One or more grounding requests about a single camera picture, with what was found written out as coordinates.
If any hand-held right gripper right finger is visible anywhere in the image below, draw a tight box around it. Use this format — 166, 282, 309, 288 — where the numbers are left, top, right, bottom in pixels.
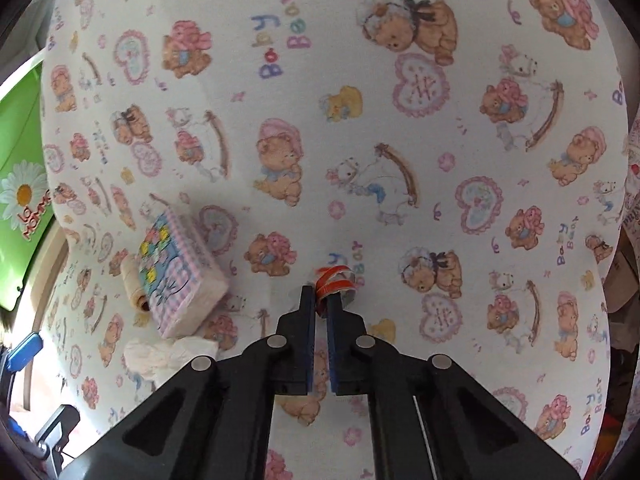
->
325, 294, 586, 480

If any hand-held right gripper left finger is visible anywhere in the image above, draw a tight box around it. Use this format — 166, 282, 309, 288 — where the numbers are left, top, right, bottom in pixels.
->
60, 285, 317, 480

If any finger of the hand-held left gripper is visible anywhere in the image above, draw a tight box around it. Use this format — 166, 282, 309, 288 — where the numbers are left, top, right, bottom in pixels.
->
34, 404, 82, 457
4, 332, 44, 372

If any red white ribbon spool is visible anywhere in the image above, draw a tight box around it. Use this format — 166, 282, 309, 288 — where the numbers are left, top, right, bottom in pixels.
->
314, 264, 358, 318

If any large crumpled white tissue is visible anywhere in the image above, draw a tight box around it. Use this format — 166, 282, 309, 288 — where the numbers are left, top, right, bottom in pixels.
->
122, 337, 221, 383

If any cream thread spool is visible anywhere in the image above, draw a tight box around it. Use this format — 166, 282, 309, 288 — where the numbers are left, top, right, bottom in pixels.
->
120, 254, 151, 313

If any patterned tissue pack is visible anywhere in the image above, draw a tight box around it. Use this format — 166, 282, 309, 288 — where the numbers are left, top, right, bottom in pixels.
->
137, 205, 231, 338

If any green storage box white lid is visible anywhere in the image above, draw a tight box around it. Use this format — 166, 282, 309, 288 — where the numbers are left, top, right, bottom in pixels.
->
0, 55, 56, 311

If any bear printed cloth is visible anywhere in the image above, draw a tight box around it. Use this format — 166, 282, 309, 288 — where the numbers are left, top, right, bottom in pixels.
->
37, 0, 631, 480

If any pink patterned tablecloth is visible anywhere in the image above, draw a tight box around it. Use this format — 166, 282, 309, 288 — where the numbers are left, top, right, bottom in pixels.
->
619, 110, 640, 233

